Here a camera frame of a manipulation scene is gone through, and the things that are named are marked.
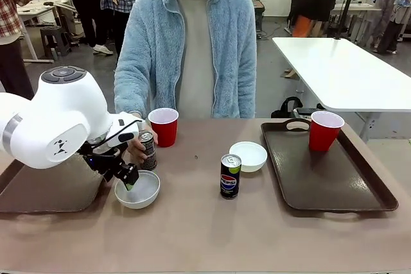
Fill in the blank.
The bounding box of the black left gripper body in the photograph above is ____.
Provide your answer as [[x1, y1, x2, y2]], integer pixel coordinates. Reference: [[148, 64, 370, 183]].
[[78, 141, 130, 182]]

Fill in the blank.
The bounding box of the white bowl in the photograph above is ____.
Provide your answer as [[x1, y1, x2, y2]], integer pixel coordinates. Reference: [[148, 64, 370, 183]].
[[114, 169, 161, 210], [229, 141, 268, 173]]

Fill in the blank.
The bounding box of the black silver drink can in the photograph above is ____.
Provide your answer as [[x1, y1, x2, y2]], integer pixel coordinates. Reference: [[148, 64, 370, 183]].
[[138, 130, 158, 172]]

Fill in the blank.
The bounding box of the person's left forearm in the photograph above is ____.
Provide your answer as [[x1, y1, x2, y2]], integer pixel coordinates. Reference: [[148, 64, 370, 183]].
[[229, 68, 258, 119]]

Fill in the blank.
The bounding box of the person's right forearm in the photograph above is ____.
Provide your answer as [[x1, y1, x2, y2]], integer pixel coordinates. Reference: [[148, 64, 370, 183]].
[[114, 74, 152, 121]]

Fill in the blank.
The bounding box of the person's right hand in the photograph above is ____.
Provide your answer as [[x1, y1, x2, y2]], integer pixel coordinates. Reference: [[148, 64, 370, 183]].
[[127, 119, 159, 164]]

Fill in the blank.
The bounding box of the red plastic cup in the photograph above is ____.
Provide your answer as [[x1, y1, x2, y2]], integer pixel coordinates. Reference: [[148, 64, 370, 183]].
[[148, 107, 179, 148], [308, 110, 345, 153]]

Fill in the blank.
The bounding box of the brown plastic tray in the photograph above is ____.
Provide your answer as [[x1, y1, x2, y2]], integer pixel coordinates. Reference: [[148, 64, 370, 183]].
[[0, 155, 112, 214], [260, 118, 399, 213]]

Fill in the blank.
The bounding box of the black Pepsi can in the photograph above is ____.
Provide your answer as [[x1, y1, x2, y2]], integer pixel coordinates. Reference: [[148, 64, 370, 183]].
[[220, 153, 242, 200]]

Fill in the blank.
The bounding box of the grey plastic stool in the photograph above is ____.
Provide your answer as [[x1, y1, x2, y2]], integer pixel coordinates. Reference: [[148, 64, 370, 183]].
[[39, 26, 73, 60]]

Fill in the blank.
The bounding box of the person in blue fleece jacket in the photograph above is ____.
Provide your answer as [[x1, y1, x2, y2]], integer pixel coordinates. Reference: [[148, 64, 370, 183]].
[[114, 0, 258, 120]]

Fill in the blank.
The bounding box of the person in grey top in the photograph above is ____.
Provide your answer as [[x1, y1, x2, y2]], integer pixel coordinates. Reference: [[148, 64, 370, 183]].
[[59, 0, 115, 56]]

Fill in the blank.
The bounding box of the white workbench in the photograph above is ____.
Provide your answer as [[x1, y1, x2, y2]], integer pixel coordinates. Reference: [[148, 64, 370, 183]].
[[17, 0, 72, 64]]

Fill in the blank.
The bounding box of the black bag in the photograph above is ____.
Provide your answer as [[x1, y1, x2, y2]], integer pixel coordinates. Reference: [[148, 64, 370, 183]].
[[271, 96, 304, 119]]

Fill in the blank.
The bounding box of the person in red plaid shirt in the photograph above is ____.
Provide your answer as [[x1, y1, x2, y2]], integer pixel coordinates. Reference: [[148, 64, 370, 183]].
[[0, 0, 35, 101]]

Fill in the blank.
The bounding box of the white folding table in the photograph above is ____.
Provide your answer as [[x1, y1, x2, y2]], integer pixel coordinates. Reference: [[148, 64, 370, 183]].
[[272, 37, 411, 142]]

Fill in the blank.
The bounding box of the black tripod stand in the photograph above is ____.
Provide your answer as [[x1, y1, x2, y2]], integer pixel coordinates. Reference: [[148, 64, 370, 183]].
[[333, 0, 361, 41]]

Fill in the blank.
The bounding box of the person in light blue shirt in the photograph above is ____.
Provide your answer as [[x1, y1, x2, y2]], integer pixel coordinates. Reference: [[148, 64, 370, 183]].
[[371, 0, 411, 55]]

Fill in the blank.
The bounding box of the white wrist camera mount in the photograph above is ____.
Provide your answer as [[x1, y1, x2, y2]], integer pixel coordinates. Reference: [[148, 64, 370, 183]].
[[106, 111, 146, 149]]

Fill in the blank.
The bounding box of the black camera cable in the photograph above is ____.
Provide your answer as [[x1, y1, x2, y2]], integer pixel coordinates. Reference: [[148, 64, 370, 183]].
[[111, 119, 145, 136]]

